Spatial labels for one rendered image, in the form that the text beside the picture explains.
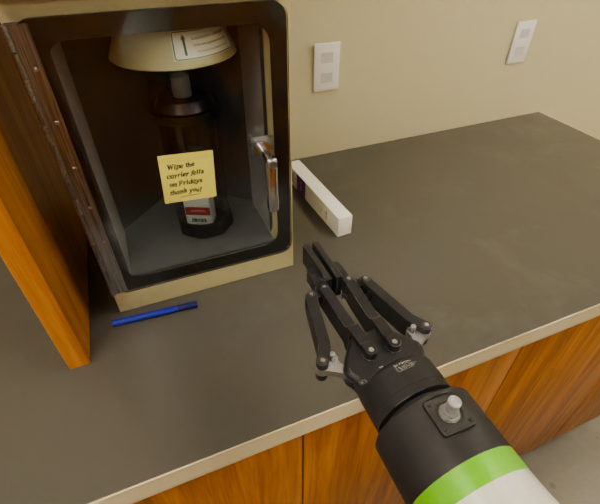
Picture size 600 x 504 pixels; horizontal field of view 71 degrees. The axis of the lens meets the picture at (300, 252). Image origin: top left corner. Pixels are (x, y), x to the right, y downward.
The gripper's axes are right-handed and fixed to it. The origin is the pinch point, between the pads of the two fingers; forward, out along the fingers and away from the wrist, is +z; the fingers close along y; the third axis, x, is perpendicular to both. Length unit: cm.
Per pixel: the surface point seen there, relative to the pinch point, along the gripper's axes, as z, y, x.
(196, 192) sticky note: 21.5, 10.7, -0.7
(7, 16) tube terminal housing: 22.5, 26.3, -24.7
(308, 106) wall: 66, -26, 7
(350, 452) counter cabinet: -4.0, -6.3, 45.0
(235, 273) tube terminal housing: 22.8, 6.1, 18.3
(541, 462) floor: -6, -86, 113
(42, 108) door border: 21.4, 26.2, -15.5
